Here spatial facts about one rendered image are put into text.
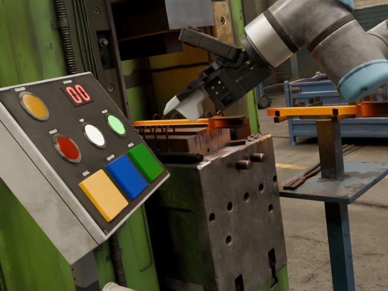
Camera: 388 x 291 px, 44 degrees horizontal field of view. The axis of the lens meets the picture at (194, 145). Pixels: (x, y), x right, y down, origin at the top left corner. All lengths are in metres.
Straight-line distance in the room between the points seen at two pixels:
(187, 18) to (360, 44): 0.63
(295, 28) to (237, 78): 0.14
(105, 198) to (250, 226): 0.77
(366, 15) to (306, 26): 8.81
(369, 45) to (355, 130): 4.29
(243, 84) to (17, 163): 0.40
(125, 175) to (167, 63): 0.96
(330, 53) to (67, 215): 0.49
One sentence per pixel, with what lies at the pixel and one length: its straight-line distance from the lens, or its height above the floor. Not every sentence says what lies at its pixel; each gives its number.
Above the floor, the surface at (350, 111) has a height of 0.96.
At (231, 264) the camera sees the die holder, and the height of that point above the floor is 0.60.
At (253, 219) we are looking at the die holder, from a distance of 1.48.
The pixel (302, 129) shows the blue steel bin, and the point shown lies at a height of 0.18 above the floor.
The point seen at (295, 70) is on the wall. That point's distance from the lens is 10.58.
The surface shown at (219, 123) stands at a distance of 1.38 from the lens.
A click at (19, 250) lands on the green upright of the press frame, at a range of 1.61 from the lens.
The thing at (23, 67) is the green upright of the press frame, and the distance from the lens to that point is 1.24.
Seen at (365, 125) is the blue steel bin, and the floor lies 0.22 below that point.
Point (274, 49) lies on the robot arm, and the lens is 0.84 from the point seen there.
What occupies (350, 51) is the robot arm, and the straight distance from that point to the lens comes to 0.82.
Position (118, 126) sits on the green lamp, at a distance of 0.97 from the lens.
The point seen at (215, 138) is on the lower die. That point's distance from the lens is 1.40.
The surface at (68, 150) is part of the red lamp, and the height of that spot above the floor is 1.09.
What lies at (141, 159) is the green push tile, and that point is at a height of 1.02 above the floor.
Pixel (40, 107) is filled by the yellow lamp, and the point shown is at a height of 1.16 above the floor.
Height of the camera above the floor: 1.21
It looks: 11 degrees down
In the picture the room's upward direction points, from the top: 9 degrees counter-clockwise
